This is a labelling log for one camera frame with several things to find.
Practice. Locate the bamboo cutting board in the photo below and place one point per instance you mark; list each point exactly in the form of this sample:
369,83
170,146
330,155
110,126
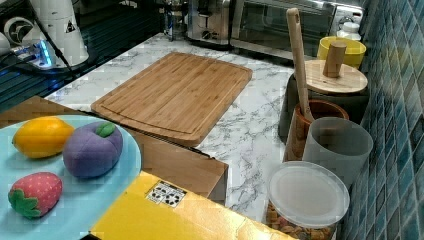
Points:
180,97

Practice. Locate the yellow toy lemon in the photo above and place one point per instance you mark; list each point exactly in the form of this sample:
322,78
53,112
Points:
42,137

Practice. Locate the brown cardboard box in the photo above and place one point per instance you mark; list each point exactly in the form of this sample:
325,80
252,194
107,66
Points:
188,169

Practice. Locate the glass jar behind toaster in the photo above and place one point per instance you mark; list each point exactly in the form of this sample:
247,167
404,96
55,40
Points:
175,12

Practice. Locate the dark canister with wooden lid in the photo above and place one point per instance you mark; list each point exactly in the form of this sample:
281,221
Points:
348,89

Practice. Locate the yellow box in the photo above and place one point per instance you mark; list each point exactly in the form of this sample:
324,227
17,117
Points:
153,209

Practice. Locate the grey plastic cup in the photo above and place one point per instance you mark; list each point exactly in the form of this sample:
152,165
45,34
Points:
338,145

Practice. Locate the wooden spoon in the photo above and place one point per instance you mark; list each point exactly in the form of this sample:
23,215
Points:
294,26

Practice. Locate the yellow bowl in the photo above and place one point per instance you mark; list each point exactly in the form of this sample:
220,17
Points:
354,52

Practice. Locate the light blue plate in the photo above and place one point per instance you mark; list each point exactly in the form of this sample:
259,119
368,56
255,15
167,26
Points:
82,202

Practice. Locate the purple plush plum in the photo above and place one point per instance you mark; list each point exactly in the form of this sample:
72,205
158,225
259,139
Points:
93,149

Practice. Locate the silver toaster oven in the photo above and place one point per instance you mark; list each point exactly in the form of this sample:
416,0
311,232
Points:
261,25

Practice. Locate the silver toaster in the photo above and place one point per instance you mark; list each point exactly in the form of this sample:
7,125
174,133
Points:
208,21

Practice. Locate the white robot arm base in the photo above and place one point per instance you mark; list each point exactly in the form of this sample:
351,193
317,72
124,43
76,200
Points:
52,39

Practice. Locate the white bottle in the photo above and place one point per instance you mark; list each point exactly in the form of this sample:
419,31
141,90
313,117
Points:
349,30

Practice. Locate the red plush strawberry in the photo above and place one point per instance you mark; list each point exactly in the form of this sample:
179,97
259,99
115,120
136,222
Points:
36,194

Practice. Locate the clear jar with white lid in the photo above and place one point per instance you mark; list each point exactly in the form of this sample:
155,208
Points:
305,201

